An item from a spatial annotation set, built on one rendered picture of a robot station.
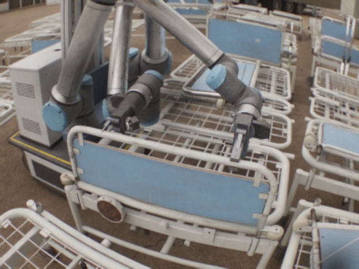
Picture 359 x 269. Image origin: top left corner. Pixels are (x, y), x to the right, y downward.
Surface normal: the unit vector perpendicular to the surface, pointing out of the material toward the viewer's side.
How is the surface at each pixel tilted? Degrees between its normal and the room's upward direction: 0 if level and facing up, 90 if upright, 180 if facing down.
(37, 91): 90
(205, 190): 90
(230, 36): 91
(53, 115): 94
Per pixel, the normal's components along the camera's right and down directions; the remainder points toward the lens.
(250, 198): -0.33, 0.47
